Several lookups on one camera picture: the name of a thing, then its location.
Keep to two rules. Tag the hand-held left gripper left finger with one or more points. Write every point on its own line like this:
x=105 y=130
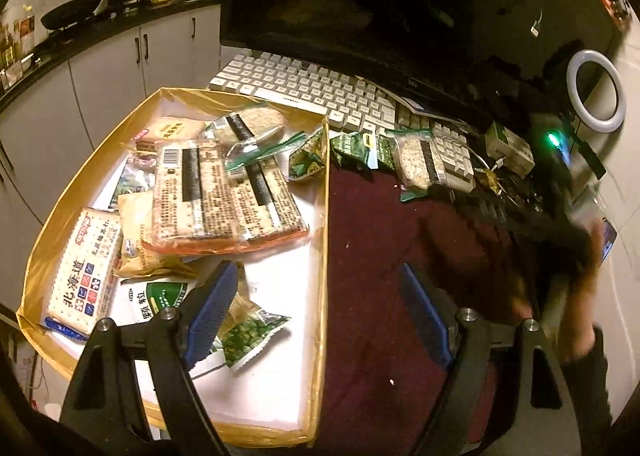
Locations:
x=212 y=311

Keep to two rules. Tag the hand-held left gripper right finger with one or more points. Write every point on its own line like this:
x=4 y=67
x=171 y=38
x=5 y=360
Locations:
x=425 y=316

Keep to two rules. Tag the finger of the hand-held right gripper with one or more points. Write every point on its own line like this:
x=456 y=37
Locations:
x=475 y=213

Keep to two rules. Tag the tan green leafy snack packet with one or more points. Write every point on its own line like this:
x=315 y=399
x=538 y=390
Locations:
x=247 y=333
x=307 y=161

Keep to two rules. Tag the white green snack packet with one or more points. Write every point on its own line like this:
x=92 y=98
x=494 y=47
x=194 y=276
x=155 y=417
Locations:
x=150 y=298

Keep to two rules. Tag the gold cardboard box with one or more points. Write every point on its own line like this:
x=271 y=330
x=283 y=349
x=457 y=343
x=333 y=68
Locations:
x=272 y=386

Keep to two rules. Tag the tan biscuit packet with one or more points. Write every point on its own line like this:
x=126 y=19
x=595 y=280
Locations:
x=170 y=128
x=137 y=231

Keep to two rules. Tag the orange cracker packet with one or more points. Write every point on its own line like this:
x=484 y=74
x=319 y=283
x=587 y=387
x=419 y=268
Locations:
x=270 y=206
x=195 y=196

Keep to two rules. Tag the round cracker green packet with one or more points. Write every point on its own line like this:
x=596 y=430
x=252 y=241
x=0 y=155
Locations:
x=417 y=161
x=255 y=123

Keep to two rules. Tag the person's right forearm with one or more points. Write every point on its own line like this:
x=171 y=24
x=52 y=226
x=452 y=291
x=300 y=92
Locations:
x=587 y=386

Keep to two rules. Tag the person's right hand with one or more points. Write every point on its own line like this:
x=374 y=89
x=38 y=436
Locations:
x=575 y=321

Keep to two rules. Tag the small gold snack packet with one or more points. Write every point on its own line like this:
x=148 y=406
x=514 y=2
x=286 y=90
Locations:
x=487 y=181

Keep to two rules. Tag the phone with lit screen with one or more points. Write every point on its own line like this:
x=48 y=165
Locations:
x=607 y=236

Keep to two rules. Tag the white green carton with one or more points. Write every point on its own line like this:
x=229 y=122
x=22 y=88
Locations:
x=507 y=146

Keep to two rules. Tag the maroon tablecloth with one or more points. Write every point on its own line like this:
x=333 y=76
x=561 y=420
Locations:
x=380 y=246

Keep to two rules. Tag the white red blue cracker packet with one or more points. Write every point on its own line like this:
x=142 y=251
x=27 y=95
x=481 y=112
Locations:
x=85 y=276

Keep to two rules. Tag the dark green snack packet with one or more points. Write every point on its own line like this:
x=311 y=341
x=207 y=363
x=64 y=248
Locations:
x=357 y=148

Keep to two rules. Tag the blue wrapper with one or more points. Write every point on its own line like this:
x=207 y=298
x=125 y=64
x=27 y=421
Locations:
x=57 y=328

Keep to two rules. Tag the colourful snack packet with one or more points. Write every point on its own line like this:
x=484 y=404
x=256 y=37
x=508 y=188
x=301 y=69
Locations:
x=132 y=176

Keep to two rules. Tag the white keyboard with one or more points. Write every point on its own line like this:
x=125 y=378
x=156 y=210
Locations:
x=310 y=86

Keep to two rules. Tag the black computer monitor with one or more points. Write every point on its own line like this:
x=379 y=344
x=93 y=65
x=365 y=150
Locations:
x=375 y=11

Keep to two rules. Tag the white base cabinets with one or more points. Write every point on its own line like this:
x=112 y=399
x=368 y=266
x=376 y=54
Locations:
x=100 y=86

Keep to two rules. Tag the black kitchen countertop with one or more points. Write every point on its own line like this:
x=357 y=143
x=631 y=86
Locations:
x=100 y=33

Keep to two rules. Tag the group of condiment bottles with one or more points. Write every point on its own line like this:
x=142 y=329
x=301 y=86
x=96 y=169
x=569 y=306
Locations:
x=15 y=51

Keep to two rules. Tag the black frying pan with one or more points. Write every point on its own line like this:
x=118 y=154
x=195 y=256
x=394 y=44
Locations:
x=70 y=16

